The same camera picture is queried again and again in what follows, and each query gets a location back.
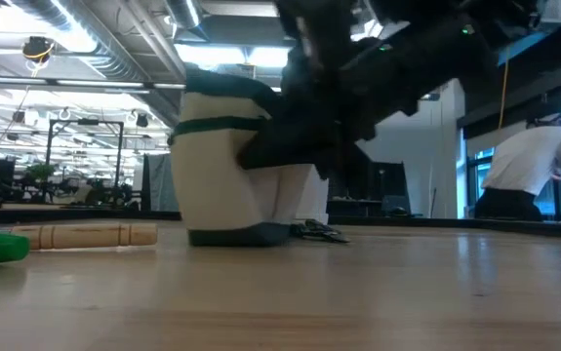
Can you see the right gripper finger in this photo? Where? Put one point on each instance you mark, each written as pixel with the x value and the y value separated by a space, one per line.
pixel 285 146
pixel 353 156

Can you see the cream and green gardening bag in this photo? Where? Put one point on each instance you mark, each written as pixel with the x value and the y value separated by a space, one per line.
pixel 212 170

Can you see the bright ceiling light panel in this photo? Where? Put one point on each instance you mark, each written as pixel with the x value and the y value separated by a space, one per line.
pixel 231 54

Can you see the grey partition panel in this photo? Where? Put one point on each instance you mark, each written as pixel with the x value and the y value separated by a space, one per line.
pixel 160 180

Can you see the person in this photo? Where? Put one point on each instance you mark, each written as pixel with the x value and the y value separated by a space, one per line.
pixel 529 156

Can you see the leafy green potted plant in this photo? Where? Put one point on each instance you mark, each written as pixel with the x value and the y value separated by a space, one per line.
pixel 41 171

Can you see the black aluminium table frame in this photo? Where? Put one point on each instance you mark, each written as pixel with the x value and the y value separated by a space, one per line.
pixel 455 226

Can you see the black room gantry frame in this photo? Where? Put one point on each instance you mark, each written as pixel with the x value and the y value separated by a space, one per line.
pixel 120 156

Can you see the silver round ceiling duct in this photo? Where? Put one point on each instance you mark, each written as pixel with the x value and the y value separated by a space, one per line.
pixel 182 12

